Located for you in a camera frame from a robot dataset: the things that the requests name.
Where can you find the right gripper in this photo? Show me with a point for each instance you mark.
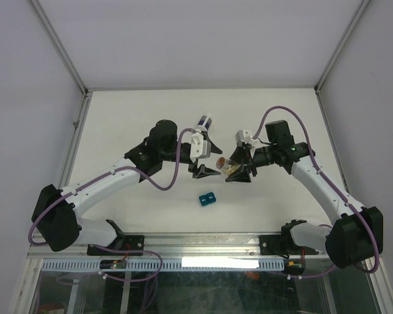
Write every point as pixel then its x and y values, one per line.
pixel 242 155

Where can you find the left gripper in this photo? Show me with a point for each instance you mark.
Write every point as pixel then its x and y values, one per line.
pixel 202 171

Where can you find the clear pill bottle yellow capsules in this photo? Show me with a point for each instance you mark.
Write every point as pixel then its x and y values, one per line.
pixel 227 166

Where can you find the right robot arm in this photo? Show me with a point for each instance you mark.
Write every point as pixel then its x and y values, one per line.
pixel 356 231

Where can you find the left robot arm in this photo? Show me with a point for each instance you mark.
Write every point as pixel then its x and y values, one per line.
pixel 58 214

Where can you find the white blue pill bottle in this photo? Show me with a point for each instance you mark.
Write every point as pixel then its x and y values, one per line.
pixel 204 123

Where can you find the teal pill organizer box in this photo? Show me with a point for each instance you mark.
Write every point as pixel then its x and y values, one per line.
pixel 207 199

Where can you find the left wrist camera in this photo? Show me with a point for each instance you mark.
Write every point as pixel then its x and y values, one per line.
pixel 200 149

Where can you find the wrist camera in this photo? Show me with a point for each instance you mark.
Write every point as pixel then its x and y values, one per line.
pixel 200 149
pixel 244 137

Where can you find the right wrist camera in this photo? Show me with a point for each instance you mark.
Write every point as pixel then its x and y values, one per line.
pixel 244 137

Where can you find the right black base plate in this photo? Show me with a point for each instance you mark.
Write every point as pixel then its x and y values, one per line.
pixel 282 245

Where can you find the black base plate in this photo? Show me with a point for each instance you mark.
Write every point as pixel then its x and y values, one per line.
pixel 282 245
pixel 122 244

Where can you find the aluminium mounting rail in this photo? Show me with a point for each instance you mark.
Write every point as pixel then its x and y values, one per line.
pixel 176 245

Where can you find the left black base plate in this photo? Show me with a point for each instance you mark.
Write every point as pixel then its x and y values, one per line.
pixel 122 244

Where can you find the perforated cable tray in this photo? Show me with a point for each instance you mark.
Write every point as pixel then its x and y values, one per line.
pixel 167 265

